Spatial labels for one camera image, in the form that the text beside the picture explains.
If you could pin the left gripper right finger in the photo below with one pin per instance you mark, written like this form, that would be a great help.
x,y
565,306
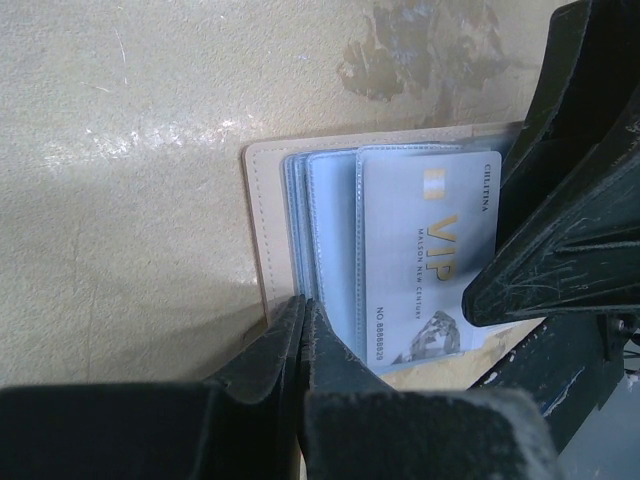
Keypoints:
x,y
355,426

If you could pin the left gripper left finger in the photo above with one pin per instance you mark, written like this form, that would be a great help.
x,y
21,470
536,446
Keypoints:
x,y
239,423

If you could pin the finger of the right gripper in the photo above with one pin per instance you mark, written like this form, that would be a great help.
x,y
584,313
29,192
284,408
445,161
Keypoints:
x,y
579,251
589,78

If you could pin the blue credit cards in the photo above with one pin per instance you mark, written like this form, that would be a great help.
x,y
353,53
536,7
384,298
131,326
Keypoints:
x,y
320,195

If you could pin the beige leather card holder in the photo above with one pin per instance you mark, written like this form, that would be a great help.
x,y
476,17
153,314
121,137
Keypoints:
x,y
267,195

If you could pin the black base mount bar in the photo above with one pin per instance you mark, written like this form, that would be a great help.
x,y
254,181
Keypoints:
x,y
569,365

